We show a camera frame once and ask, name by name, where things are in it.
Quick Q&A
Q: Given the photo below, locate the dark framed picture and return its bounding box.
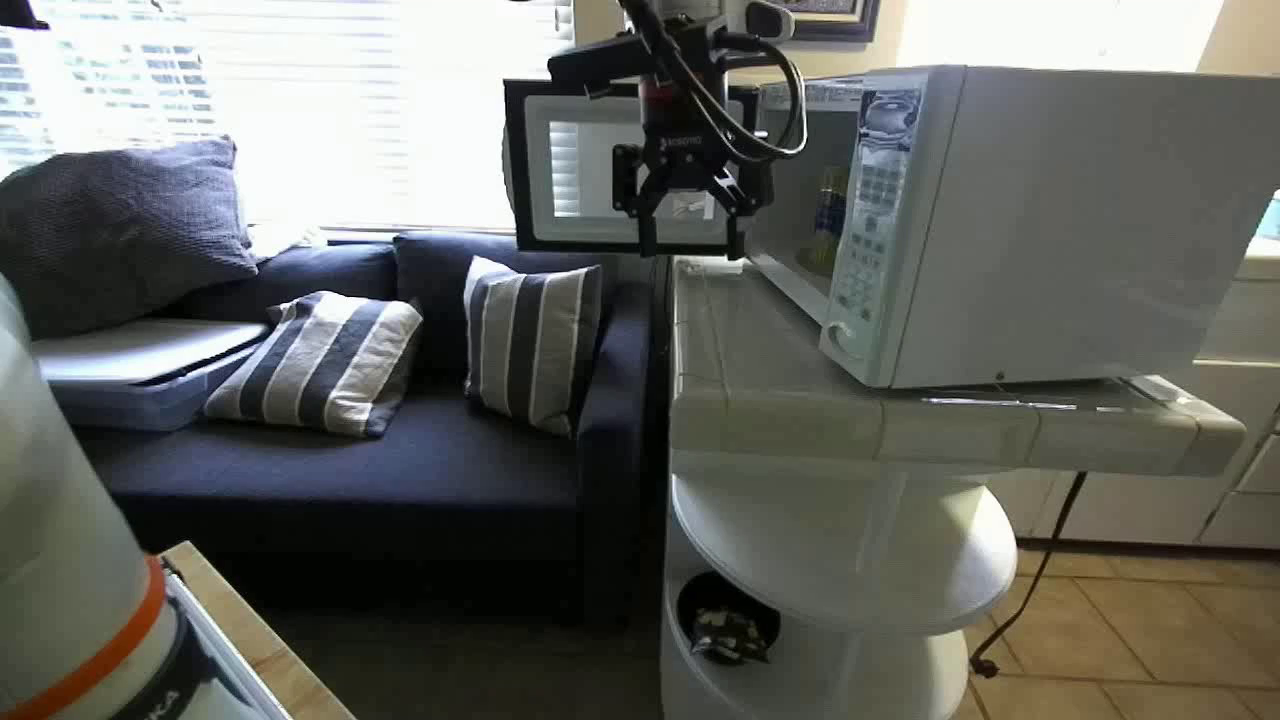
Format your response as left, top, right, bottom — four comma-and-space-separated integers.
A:
744, 0, 884, 50

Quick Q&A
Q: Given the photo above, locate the dark blue sofa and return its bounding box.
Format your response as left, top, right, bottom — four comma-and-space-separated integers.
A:
73, 227, 656, 632

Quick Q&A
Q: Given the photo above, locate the large dark blue pillow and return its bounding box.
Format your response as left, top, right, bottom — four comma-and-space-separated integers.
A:
0, 135, 259, 341

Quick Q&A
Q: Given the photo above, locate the wooden robot mounting table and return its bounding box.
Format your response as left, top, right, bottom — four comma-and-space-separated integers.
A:
157, 538, 355, 720

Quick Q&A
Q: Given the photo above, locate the blue white striped cushion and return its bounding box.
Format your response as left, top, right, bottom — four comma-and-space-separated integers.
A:
200, 287, 429, 439
460, 251, 609, 439

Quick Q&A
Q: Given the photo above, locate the white round pedestal table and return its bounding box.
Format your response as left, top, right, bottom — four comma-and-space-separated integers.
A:
661, 454, 1022, 720

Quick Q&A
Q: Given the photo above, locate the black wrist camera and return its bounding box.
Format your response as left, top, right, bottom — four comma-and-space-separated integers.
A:
542, 32, 661, 96

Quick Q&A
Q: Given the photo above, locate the black microwave power cable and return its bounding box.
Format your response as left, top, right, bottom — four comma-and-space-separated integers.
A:
966, 473, 1097, 679

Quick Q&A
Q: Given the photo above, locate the white tiled kitchen counter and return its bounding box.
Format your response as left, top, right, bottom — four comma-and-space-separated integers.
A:
663, 251, 1250, 479

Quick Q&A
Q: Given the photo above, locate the white microwave oven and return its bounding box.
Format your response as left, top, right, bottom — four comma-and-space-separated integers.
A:
741, 60, 1280, 394

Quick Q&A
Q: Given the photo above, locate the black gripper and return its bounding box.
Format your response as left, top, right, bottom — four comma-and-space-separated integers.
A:
610, 71, 774, 262

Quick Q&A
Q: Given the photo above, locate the dark bowl with contents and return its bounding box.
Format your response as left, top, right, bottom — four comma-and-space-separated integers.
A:
671, 568, 787, 668

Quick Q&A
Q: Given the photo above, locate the microwave door with window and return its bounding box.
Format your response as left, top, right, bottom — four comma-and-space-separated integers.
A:
500, 75, 761, 258

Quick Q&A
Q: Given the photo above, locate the flat grey cushion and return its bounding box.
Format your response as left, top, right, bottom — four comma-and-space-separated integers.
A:
33, 317, 277, 431

